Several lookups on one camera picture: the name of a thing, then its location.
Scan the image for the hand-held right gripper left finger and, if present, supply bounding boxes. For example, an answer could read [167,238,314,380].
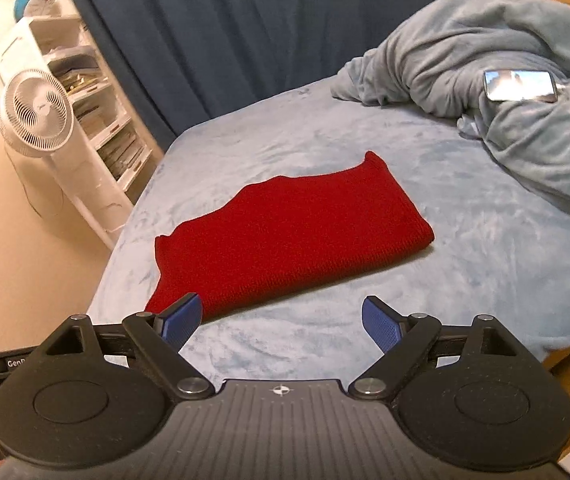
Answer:
[40,294,215,402]

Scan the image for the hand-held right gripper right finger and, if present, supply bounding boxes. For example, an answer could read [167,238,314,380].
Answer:
[349,296,516,401]

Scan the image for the red knit sweater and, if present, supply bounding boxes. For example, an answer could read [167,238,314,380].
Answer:
[144,151,435,322]

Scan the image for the light blue bed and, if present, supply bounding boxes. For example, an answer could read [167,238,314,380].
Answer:
[87,74,570,391]

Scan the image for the stack of books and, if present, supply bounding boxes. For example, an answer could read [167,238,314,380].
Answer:
[60,67,148,181]

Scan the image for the white shelf unit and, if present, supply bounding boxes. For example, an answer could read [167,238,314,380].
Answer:
[0,15,163,193]

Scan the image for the white standing fan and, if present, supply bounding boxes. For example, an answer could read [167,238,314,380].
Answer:
[0,69,133,251]

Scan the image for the smartphone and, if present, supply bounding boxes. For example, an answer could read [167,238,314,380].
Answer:
[482,69,561,105]

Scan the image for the grey-blue fleece blanket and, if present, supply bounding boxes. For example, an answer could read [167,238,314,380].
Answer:
[330,0,570,231]

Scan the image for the dark blue curtain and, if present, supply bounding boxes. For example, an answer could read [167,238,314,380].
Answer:
[55,0,481,151]

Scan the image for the blue cartoon cat toy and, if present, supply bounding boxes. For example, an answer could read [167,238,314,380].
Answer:
[13,0,59,22]

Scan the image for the fan power cord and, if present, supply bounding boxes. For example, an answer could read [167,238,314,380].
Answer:
[6,147,66,220]

